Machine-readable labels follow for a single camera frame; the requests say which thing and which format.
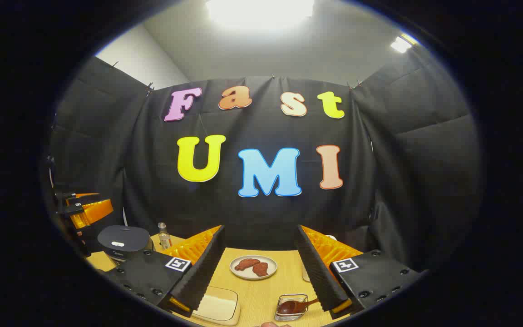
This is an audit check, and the wire chopstick holder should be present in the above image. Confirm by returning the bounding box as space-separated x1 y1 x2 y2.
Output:
274 294 310 322

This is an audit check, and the round white plate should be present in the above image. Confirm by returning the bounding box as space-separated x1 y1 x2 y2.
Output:
230 255 278 280

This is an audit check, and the small glass bottle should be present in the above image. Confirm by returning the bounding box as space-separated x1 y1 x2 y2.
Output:
158 223 173 249

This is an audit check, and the black backdrop cloth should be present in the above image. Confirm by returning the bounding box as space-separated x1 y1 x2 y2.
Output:
46 45 484 273

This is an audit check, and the dark grey rice cooker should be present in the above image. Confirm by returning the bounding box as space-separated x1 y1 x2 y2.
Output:
97 226 154 265

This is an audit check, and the white toaster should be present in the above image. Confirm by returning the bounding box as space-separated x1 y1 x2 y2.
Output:
301 234 337 282

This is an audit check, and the brown wooden spoon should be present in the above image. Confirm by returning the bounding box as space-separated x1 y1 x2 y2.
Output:
277 297 320 316

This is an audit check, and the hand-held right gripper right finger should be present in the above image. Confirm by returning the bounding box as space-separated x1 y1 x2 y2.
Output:
294 224 425 318

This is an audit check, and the small ceiling lamp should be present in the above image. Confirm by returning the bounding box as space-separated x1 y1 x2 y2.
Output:
390 34 419 54

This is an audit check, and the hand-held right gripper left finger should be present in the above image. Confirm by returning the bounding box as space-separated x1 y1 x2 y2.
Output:
105 225 226 318

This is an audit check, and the white rice container clear lid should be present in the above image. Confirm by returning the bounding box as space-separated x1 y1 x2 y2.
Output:
192 286 241 326

